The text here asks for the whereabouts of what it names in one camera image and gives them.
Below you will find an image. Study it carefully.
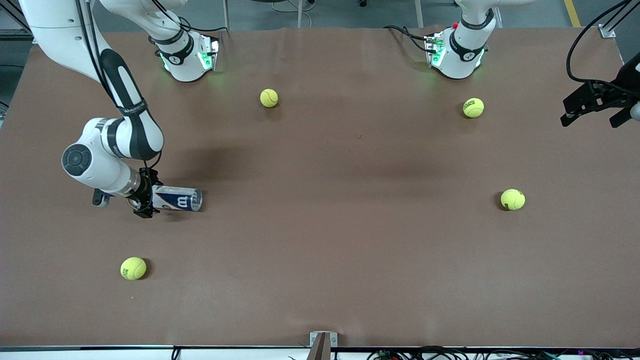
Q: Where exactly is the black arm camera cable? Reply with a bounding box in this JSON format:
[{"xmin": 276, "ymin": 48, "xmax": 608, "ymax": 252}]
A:
[
  {"xmin": 75, "ymin": 0, "xmax": 165, "ymax": 176},
  {"xmin": 565, "ymin": 0, "xmax": 632, "ymax": 93}
]

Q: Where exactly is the white table edge rail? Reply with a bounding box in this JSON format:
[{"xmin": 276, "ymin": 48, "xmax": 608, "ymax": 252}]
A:
[{"xmin": 0, "ymin": 346, "xmax": 640, "ymax": 360}]

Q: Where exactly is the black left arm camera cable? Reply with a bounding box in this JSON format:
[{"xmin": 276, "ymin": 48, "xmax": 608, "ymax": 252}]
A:
[{"xmin": 565, "ymin": 0, "xmax": 632, "ymax": 93}]

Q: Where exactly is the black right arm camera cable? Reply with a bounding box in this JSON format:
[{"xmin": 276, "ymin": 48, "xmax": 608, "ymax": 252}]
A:
[{"xmin": 75, "ymin": 0, "xmax": 165, "ymax": 176}]

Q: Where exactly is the brown table cover sheet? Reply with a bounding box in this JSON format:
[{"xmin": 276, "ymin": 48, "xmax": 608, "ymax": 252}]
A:
[{"xmin": 0, "ymin": 25, "xmax": 640, "ymax": 349}]

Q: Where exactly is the aluminium frame post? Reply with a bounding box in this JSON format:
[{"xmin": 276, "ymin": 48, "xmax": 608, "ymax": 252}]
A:
[{"xmin": 597, "ymin": 0, "xmax": 632, "ymax": 39}]

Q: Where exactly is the black right arm base cable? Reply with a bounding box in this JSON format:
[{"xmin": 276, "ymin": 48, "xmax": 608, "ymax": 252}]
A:
[{"xmin": 152, "ymin": 0, "xmax": 223, "ymax": 37}]

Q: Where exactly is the white blue tennis ball can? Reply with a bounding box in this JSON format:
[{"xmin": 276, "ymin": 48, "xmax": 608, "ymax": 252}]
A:
[{"xmin": 151, "ymin": 185, "xmax": 204, "ymax": 212}]

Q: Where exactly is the black arm base cable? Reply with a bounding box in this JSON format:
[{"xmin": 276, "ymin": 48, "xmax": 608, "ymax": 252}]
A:
[
  {"xmin": 152, "ymin": 0, "xmax": 223, "ymax": 37},
  {"xmin": 384, "ymin": 25, "xmax": 432, "ymax": 53}
]

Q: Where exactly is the black left arm base cable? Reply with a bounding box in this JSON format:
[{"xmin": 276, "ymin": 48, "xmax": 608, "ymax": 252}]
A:
[{"xmin": 384, "ymin": 25, "xmax": 432, "ymax": 53}]

